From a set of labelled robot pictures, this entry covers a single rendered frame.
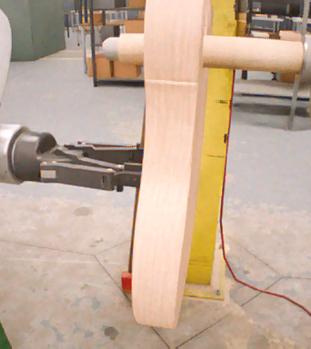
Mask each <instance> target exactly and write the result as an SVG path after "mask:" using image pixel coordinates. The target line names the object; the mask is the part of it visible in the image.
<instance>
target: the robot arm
mask: <svg viewBox="0 0 311 349"><path fill-rule="evenodd" d="M11 33H12V32H11V29H10V24H9V21H8V19H7V16H5V14H4V12H2V10H0V104H1V100H2V96H3V93H4V91H5V85H6V81H7V76H8V71H9V68H10V60H11V52H12V36H11ZM144 151H145V148H140V143H138V142H136V144H121V143H107V142H102V143H94V142H87V141H84V140H79V141H77V145H76V144H74V143H66V144H64V145H62V146H61V145H59V144H58V143H57V142H56V138H55V137H54V136H53V135H52V134H51V133H50V132H47V131H46V132H39V131H30V130H29V128H28V127H25V126H24V125H3V124H1V122H0V184H22V183H24V182H25V181H27V182H34V183H42V184H66V185H71V186H77V187H83V188H94V189H99V190H105V191H114V189H115V186H116V191H117V192H123V191H124V186H127V187H135V188H140V184H141V177H142V170H143V161H144ZM123 165H125V166H123Z"/></svg>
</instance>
